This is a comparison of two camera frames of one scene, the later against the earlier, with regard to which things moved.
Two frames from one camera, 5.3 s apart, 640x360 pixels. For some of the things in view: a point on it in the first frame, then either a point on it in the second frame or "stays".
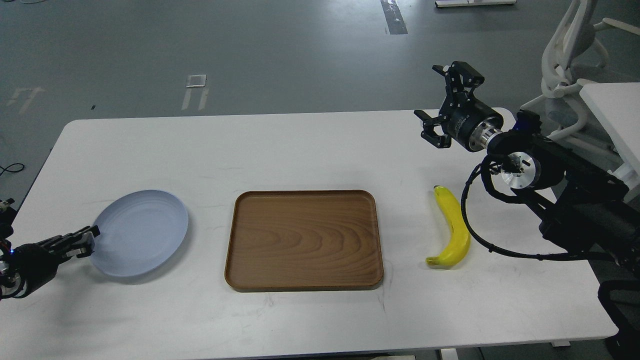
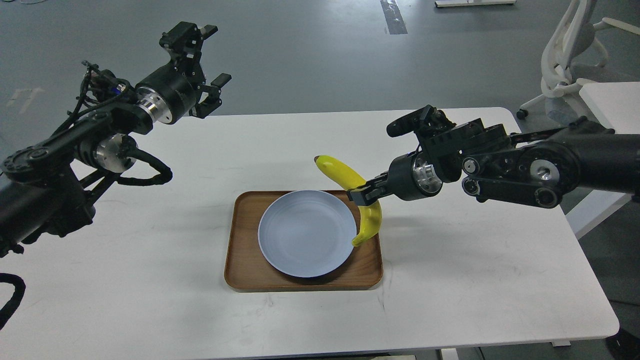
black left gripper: (37, 264) to (169, 94)
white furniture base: (441, 3) stays
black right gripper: (469, 121) to (409, 177)
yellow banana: (460, 241) to (349, 180)
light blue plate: (140, 232) to (307, 233)
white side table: (616, 106) stays
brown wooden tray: (303, 239) stays
